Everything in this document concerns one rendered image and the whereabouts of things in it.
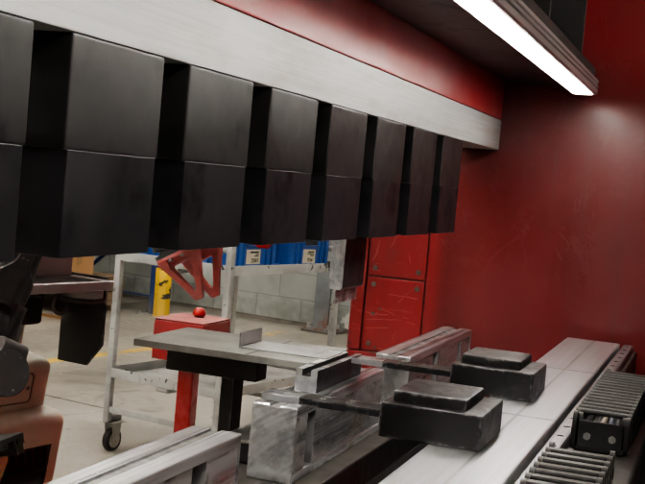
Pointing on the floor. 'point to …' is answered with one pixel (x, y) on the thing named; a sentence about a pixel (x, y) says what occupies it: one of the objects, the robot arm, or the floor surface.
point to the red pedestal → (187, 399)
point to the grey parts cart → (162, 380)
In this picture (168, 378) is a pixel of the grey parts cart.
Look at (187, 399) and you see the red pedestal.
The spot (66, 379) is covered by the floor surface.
